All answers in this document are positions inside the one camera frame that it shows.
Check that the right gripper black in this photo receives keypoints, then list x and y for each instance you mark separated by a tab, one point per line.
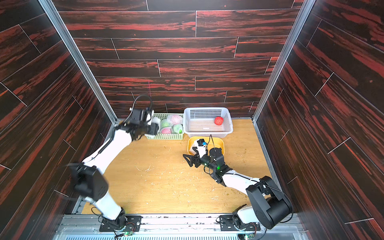
195	159

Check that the white plastic basket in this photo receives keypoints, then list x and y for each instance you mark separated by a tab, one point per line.
199	122

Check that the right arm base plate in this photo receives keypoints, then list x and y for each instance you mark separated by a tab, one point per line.
228	223

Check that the yellow plastic tray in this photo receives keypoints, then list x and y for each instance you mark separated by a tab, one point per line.
217	143

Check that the red apple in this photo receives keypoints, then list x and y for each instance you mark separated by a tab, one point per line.
219	121

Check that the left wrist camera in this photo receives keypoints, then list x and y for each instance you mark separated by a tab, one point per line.
149	116

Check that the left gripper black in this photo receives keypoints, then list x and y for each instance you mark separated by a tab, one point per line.
155	128

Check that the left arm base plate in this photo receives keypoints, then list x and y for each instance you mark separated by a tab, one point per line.
131	223

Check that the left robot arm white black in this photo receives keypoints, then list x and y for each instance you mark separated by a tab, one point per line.
88	176

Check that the green plastic basket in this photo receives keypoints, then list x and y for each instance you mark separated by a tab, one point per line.
160	136

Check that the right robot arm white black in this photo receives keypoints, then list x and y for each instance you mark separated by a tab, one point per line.
269	205

